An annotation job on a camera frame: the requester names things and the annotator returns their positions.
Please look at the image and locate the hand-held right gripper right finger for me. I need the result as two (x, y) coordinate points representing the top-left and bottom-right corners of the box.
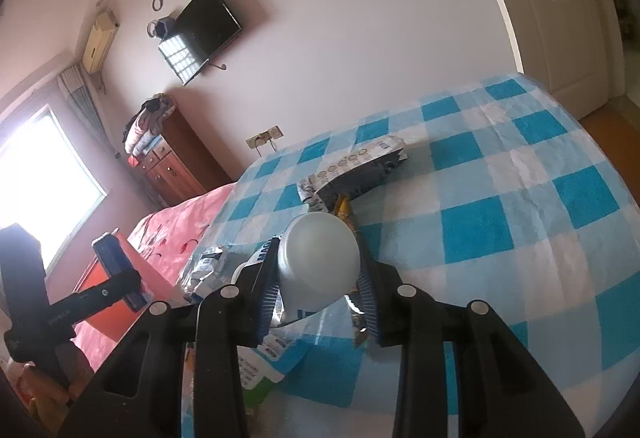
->
(352, 231), (586, 438)

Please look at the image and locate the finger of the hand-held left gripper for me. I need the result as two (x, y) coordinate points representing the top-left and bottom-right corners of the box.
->
(49, 233), (149, 325)

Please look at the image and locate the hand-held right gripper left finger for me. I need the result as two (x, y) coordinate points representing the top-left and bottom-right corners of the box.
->
(57, 238), (283, 438)

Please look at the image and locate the orange plastic bin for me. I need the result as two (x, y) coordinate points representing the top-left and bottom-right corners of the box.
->
(72, 228), (176, 344)

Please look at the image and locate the white plastic bottle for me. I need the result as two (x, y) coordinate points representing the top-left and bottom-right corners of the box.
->
(277, 212), (361, 314)

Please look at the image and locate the person's left hand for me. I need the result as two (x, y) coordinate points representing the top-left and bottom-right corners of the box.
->
(12, 343), (98, 414)

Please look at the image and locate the white blue printed bag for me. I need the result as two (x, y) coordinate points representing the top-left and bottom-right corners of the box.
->
(227, 233), (321, 399)

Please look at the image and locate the pink printed blanket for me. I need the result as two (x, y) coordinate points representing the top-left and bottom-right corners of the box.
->
(72, 183), (238, 369)

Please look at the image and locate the crumpled silver blue foil bag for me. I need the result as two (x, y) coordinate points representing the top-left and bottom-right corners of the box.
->
(182, 245), (236, 304)

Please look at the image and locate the orange gold wrapper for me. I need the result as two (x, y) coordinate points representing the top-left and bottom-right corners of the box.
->
(332, 193), (358, 230)

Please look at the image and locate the bright window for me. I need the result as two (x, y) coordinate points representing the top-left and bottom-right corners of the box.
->
(0, 103), (108, 269)

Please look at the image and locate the brown wooden dresser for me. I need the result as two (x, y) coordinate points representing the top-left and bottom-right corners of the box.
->
(127, 108), (233, 209)

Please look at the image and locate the stack of folded bedding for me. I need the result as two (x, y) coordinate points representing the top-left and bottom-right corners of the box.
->
(121, 93), (178, 156)

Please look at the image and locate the silver dark foil bag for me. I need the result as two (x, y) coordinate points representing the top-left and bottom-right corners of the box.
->
(297, 135), (408, 211)

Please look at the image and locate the grey patterned curtain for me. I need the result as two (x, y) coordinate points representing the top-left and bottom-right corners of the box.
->
(57, 63), (121, 159)

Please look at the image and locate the beige air conditioner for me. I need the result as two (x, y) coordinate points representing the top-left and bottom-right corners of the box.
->
(81, 11), (121, 74)

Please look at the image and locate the white room door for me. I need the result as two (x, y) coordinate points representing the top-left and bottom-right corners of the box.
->
(470, 0), (626, 119)

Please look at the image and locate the wall power socket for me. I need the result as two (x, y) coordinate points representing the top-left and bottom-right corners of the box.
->
(246, 125), (285, 150)

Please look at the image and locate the purple wall ornament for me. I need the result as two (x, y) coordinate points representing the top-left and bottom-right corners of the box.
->
(146, 17), (177, 42)

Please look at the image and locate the black wall television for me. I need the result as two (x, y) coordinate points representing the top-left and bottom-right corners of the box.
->
(157, 0), (243, 86)

